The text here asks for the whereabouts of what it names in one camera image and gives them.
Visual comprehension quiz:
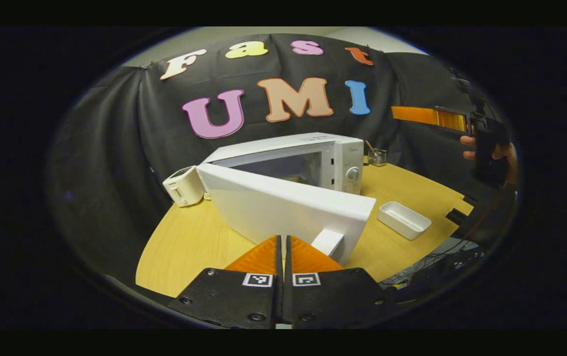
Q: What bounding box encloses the bundle of cables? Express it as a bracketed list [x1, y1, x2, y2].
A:
[380, 240, 484, 290]

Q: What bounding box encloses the white toaster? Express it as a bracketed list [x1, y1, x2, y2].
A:
[163, 165, 205, 207]

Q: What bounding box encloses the black table clamp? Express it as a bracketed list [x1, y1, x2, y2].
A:
[445, 195, 477, 225]

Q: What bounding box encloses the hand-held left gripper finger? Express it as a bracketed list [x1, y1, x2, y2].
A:
[283, 235, 400, 328]
[167, 235, 284, 329]

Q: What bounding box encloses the white microwave oven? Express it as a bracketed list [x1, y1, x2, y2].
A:
[196, 132, 377, 266]

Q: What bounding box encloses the white rectangular tray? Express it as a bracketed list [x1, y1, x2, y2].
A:
[378, 201, 432, 241]

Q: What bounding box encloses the black backdrop cloth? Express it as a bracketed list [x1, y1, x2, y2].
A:
[48, 34, 511, 292]

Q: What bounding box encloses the glass jar with sticks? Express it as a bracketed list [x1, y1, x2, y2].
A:
[365, 140, 388, 167]

